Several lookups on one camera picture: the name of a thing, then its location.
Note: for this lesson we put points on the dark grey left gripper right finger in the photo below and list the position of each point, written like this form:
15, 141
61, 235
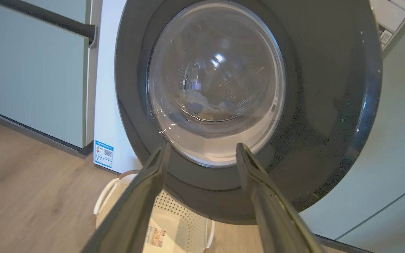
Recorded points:
276, 218

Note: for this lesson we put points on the plain pale green cabinet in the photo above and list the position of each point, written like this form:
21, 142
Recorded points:
396, 158

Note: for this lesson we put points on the paper basket product sticker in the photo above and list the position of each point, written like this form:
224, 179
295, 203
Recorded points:
155, 236

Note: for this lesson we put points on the blue energy label sticker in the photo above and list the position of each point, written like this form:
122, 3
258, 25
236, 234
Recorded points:
103, 154

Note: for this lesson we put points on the small printed text label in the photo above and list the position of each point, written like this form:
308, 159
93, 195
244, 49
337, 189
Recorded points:
387, 37

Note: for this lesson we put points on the white front-load washing machine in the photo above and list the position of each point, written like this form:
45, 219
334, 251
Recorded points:
109, 88

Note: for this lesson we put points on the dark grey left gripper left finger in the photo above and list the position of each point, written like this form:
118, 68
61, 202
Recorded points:
135, 218

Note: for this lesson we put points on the white perforated laundry basket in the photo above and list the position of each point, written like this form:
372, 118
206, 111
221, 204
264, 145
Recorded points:
174, 218

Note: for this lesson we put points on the dark round washer door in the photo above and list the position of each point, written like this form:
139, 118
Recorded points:
322, 105

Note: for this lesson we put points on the pale yellow cloth garments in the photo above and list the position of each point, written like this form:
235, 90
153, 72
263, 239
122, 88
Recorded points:
195, 100
223, 109

